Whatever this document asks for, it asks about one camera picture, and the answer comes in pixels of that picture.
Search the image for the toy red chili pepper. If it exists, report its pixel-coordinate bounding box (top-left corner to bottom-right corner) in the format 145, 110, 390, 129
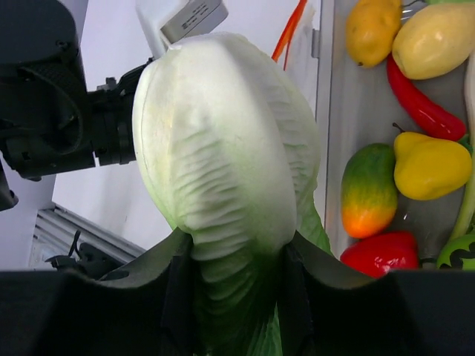
386, 54, 467, 141

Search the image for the toy green orange mango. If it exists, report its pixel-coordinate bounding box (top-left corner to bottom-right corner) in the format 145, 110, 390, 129
341, 143, 398, 239

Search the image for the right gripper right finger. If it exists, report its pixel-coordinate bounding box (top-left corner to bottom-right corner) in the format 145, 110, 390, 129
278, 234, 393, 355

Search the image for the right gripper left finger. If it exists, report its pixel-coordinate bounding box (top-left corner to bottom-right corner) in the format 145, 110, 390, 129
99, 228, 194, 355

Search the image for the clear zip top bag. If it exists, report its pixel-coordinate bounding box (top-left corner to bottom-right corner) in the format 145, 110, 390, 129
272, 1, 321, 73

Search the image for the toy napa cabbage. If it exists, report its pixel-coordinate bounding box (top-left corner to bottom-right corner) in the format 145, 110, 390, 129
132, 33, 330, 355

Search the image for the toy yellow potato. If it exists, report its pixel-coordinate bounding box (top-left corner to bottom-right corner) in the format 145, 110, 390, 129
345, 0, 403, 68

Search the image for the toy red bell pepper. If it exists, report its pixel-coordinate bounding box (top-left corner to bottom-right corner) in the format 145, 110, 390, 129
340, 231, 419, 278

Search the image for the aluminium mounting rail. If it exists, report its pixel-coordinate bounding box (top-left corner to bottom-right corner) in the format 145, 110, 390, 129
28, 208, 145, 270

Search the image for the toy yellow pear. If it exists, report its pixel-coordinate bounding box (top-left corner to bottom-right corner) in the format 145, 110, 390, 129
393, 123, 472, 201

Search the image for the toy green watermelon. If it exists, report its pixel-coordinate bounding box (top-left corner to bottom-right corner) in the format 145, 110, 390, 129
436, 234, 474, 271

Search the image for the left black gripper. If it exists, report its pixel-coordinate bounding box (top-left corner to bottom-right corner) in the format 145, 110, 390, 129
0, 0, 157, 212

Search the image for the grey plastic food bin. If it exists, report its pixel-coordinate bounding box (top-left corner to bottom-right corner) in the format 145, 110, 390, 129
318, 0, 475, 271

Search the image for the toy yellow lemon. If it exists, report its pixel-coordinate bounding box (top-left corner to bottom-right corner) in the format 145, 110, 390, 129
392, 2, 474, 80

